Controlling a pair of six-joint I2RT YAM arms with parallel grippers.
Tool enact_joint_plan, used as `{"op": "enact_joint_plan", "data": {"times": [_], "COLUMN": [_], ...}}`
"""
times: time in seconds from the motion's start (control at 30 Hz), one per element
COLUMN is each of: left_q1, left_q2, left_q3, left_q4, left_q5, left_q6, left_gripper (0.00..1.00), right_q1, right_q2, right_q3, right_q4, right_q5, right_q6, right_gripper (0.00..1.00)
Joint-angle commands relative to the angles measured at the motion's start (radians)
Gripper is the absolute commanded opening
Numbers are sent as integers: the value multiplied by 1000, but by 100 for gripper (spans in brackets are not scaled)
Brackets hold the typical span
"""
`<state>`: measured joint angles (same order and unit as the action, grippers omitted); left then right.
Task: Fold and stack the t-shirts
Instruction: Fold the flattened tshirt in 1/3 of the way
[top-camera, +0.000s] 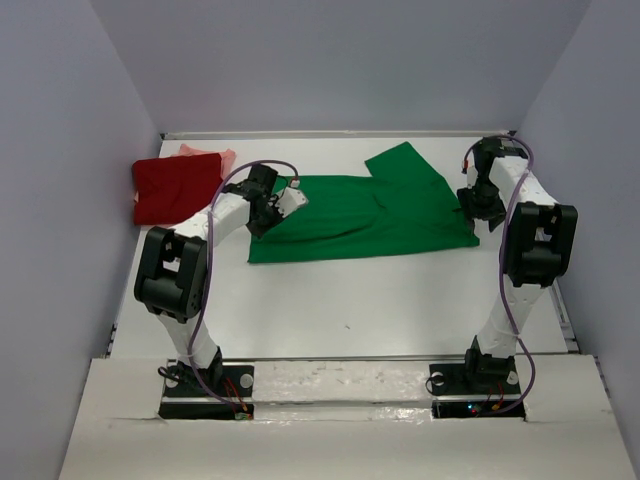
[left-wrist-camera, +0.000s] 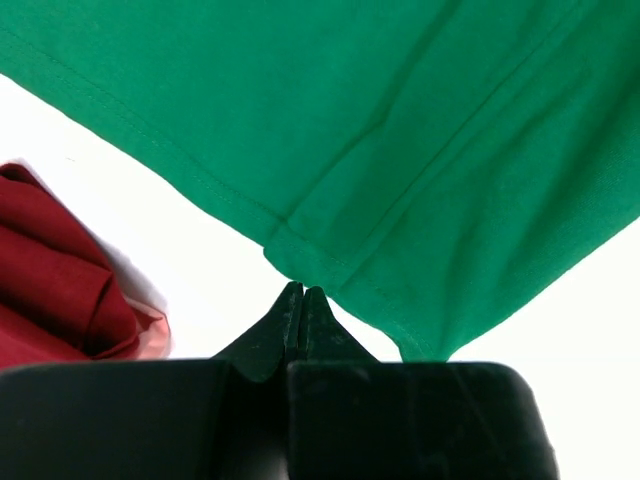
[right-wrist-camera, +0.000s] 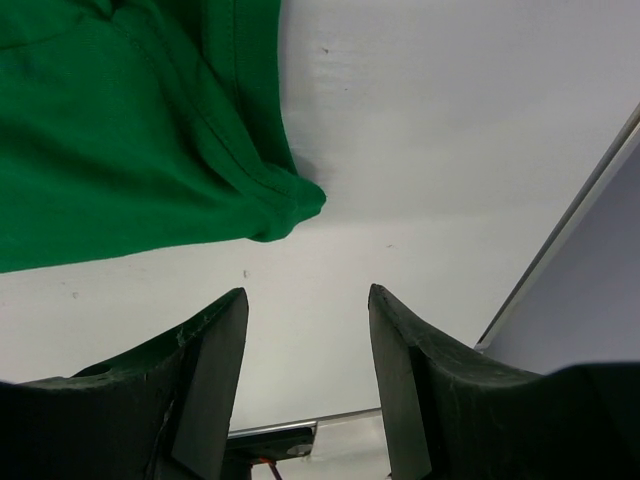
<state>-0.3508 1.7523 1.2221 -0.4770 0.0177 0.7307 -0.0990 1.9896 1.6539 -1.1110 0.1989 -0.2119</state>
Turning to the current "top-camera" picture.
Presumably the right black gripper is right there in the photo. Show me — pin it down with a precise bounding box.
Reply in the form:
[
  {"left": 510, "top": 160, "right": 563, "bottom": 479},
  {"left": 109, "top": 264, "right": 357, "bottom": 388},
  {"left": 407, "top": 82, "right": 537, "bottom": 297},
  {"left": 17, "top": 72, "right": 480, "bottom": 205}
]
[{"left": 459, "top": 177, "right": 510, "bottom": 234}]

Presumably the green t shirt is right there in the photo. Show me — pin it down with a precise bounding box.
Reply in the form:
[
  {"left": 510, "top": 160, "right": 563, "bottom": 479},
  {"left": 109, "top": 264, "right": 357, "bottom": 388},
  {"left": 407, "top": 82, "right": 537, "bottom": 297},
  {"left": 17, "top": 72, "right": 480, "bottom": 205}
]
[{"left": 248, "top": 142, "right": 480, "bottom": 264}]

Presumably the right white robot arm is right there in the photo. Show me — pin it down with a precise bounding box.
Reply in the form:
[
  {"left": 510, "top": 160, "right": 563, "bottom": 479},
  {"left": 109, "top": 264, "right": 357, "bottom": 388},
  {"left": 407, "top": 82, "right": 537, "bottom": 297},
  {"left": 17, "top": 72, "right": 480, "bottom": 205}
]
[{"left": 457, "top": 135, "right": 578, "bottom": 392}]

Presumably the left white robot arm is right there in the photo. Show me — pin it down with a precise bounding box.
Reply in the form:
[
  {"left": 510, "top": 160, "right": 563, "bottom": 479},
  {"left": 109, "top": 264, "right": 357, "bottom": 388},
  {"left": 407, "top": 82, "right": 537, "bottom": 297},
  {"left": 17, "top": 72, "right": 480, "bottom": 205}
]
[{"left": 134, "top": 161, "right": 282, "bottom": 403}]

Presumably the pink folded t shirt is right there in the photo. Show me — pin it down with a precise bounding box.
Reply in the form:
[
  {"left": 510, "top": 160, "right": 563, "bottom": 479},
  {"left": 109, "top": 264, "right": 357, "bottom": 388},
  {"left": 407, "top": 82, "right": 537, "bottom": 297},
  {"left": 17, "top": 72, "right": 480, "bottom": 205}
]
[{"left": 177, "top": 144, "right": 237, "bottom": 180}]

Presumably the red folded t shirt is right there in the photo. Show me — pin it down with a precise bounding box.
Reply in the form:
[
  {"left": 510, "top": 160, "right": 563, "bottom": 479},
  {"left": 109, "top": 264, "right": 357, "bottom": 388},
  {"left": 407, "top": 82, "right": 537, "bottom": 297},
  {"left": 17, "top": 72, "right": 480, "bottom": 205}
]
[{"left": 132, "top": 153, "right": 223, "bottom": 226}]

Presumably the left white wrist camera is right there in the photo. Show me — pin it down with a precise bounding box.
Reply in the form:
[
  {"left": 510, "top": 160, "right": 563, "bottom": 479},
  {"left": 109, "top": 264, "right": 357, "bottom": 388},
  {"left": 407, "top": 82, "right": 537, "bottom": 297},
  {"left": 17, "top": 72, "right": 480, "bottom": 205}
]
[{"left": 275, "top": 187, "right": 308, "bottom": 218}]

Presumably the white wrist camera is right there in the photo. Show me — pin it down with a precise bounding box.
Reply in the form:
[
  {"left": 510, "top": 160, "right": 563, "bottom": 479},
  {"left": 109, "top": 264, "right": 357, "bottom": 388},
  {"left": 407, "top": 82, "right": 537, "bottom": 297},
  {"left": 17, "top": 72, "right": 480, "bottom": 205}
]
[
  {"left": 275, "top": 187, "right": 308, "bottom": 218},
  {"left": 461, "top": 158, "right": 473, "bottom": 175}
]

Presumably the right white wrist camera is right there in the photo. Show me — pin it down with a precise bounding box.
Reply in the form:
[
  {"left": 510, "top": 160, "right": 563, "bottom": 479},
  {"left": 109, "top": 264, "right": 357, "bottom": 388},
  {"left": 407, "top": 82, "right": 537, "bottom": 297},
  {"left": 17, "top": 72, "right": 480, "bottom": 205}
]
[{"left": 461, "top": 158, "right": 473, "bottom": 175}]

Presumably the aluminium table rail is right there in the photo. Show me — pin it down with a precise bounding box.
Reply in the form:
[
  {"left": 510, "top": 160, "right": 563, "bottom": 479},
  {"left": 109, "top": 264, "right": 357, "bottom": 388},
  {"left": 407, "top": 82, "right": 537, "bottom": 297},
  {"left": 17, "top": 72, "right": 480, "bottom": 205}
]
[{"left": 160, "top": 130, "right": 508, "bottom": 141}]

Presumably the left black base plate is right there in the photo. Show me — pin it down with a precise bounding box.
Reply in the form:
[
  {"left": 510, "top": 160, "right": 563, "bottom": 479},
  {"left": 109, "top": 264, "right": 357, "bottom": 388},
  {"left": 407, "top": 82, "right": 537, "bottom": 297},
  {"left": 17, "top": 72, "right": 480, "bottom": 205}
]
[{"left": 157, "top": 362, "right": 254, "bottom": 421}]

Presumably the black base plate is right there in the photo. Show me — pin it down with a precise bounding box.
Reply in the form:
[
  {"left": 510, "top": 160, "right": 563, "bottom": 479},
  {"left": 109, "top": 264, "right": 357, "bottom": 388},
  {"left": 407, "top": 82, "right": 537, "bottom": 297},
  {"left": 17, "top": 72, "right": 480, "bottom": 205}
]
[
  {"left": 157, "top": 362, "right": 254, "bottom": 421},
  {"left": 425, "top": 363, "right": 526, "bottom": 420}
]

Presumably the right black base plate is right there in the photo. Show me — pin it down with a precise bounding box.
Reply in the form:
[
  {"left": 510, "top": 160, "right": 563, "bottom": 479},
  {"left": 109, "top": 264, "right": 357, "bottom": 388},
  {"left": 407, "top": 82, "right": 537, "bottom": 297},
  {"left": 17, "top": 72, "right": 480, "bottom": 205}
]
[{"left": 425, "top": 363, "right": 526, "bottom": 420}]

